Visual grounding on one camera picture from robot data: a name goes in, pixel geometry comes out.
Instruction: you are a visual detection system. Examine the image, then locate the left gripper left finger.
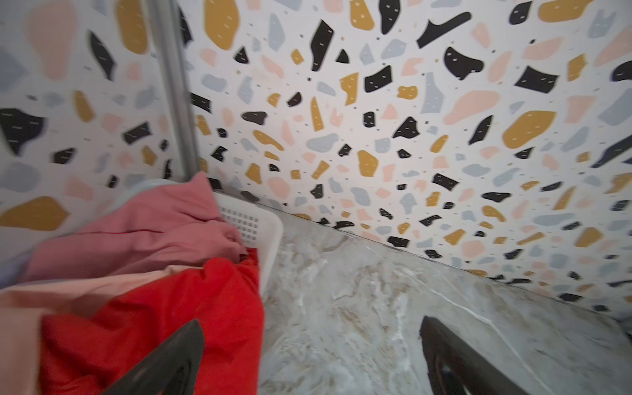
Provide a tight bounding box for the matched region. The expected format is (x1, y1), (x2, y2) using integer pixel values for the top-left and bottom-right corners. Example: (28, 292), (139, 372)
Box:
(103, 319), (205, 394)

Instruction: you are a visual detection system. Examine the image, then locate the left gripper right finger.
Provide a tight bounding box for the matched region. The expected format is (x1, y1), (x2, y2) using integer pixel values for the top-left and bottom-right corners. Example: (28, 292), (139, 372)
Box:
(420, 316), (526, 394)

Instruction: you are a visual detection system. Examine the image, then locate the white laundry basket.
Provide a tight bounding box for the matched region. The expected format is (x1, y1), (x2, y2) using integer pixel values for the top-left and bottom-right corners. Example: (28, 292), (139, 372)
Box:
(94, 179), (284, 297)

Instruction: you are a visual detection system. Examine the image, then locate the red t-shirt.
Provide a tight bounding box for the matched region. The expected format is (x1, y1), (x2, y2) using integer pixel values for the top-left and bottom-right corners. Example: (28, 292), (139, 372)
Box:
(39, 248), (265, 394)

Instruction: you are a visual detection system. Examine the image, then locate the dusty pink t-shirt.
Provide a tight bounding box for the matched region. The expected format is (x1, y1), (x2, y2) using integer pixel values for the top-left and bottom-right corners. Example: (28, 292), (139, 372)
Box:
(18, 172), (246, 283)

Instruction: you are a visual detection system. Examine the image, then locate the peach t-shirt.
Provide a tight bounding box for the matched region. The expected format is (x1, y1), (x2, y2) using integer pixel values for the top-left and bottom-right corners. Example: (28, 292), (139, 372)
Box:
(1, 265), (187, 394)

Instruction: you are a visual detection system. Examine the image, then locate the left corner aluminium post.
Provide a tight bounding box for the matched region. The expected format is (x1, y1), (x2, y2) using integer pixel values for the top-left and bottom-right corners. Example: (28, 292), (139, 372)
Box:
(146, 0), (200, 180)

